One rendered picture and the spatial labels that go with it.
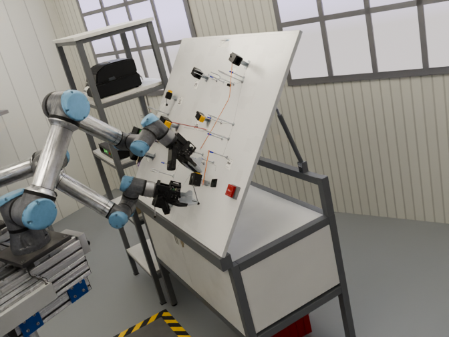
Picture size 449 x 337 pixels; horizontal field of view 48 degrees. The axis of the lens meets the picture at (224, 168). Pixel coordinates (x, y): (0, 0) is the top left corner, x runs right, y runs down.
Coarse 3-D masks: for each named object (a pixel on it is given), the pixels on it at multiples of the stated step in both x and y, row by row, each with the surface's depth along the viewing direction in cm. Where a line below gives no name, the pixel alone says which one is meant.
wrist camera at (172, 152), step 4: (168, 148) 231; (172, 148) 227; (176, 148) 228; (168, 152) 230; (172, 152) 227; (176, 152) 228; (168, 156) 229; (172, 156) 227; (168, 160) 229; (172, 160) 227; (168, 164) 227; (172, 164) 226; (168, 168) 228; (172, 168) 226
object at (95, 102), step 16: (96, 32) 288; (112, 32) 294; (80, 48) 287; (128, 48) 356; (64, 64) 337; (160, 64) 312; (144, 80) 338; (160, 80) 321; (96, 96) 296; (112, 96) 306; (128, 96) 306; (144, 112) 371; (96, 160) 360; (112, 160) 321; (128, 160) 318; (144, 240) 330; (128, 256) 387; (144, 256) 367; (160, 288) 343
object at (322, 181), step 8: (264, 160) 275; (272, 160) 272; (272, 168) 269; (280, 168) 262; (288, 168) 256; (296, 168) 253; (304, 168) 245; (296, 176) 251; (304, 176) 245; (312, 176) 239; (320, 176) 236; (320, 184) 235; (328, 184) 236; (320, 192) 238; (328, 192) 237; (328, 200) 238; (328, 208) 239; (328, 216) 240
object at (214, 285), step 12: (180, 240) 266; (192, 252) 257; (192, 264) 264; (204, 264) 247; (192, 276) 273; (204, 276) 254; (216, 276) 238; (228, 276) 224; (204, 288) 262; (216, 288) 244; (228, 288) 230; (216, 300) 251; (228, 300) 236; (228, 312) 243; (240, 324) 234
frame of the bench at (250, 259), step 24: (288, 240) 230; (336, 240) 245; (240, 264) 219; (168, 288) 336; (240, 288) 221; (336, 288) 252; (216, 312) 259; (240, 312) 228; (240, 336) 240; (264, 336) 234
